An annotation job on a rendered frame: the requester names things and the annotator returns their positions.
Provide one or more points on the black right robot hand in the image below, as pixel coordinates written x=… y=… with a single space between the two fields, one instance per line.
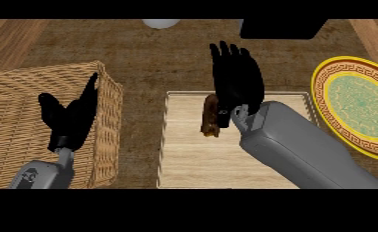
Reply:
x=237 y=79

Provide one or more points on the black appliance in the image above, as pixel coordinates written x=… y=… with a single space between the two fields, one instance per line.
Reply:
x=281 y=28

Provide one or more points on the yellow rimmed green plate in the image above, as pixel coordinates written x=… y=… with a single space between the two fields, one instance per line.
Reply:
x=352 y=104

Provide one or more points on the brown sweet potato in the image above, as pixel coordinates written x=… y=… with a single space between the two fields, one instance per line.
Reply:
x=210 y=116

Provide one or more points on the pale wooden tray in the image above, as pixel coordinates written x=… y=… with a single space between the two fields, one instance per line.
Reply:
x=231 y=149

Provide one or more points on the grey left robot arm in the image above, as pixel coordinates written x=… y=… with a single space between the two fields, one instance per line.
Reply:
x=46 y=171

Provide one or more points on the wicker basket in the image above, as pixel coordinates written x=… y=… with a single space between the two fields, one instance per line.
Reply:
x=54 y=122

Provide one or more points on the white round object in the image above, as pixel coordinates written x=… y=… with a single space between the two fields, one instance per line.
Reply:
x=161 y=23

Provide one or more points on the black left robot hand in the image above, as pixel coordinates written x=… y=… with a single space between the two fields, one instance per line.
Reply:
x=70 y=119

